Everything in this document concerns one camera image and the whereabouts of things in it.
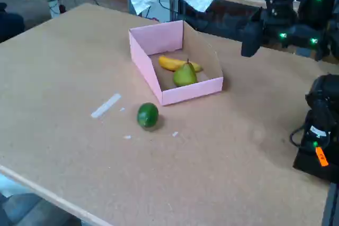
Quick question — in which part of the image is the long white tape strip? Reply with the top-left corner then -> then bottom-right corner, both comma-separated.
91,93 -> 122,119

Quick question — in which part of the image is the pink cardboard box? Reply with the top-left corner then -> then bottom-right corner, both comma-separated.
128,20 -> 224,106

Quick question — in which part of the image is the dark blue chair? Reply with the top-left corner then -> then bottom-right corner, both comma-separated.
0,3 -> 26,43

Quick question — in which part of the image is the black base cable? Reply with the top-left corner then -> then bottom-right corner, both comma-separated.
289,124 -> 310,149

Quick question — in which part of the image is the round green toy fruit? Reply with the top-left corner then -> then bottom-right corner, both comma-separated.
136,102 -> 159,129

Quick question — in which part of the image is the green toy pear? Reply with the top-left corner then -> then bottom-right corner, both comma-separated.
173,58 -> 198,88

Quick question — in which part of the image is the yellow toy banana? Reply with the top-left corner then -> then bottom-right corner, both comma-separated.
158,56 -> 204,73

